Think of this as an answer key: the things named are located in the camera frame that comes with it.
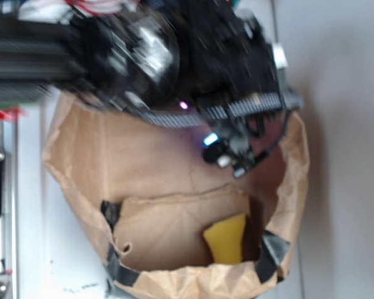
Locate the aluminium frame rail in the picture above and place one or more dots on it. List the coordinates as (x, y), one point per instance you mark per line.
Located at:
(9, 277)

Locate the brown paper bag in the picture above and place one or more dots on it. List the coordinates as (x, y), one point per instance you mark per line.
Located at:
(144, 196)

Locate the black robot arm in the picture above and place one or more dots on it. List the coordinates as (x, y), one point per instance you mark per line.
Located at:
(173, 64)

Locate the black toothed rack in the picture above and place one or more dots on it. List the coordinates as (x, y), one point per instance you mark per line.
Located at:
(253, 104)

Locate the yellow sponge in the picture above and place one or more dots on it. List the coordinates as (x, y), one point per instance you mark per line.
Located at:
(224, 239)

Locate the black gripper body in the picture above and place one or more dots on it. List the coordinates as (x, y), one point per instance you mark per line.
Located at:
(229, 59)

